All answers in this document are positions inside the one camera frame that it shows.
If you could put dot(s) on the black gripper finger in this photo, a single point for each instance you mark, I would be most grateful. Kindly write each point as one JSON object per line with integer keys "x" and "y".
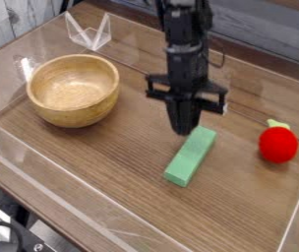
{"x": 175, "y": 115}
{"x": 192, "y": 113}

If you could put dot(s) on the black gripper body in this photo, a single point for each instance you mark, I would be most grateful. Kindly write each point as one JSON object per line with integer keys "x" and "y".
{"x": 185, "y": 82}

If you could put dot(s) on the green rectangular block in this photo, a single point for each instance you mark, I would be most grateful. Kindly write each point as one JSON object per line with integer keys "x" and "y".
{"x": 187, "y": 159}

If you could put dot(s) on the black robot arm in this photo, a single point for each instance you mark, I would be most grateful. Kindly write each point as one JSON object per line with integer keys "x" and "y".
{"x": 185, "y": 20}

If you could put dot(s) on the wooden bowl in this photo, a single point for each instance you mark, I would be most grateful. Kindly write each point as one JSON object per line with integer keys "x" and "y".
{"x": 73, "y": 90}

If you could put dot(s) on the red plush strawberry toy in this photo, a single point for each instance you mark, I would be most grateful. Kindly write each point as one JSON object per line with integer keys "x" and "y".
{"x": 278, "y": 142}

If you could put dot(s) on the black metal equipment base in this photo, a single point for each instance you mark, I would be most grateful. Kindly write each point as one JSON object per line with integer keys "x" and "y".
{"x": 22, "y": 240}

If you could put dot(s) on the clear acrylic corner bracket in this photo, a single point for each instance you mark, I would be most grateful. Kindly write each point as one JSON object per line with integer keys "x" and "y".
{"x": 91, "y": 38}

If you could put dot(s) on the clear acrylic tray wall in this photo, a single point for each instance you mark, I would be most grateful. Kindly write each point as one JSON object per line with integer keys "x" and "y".
{"x": 89, "y": 218}

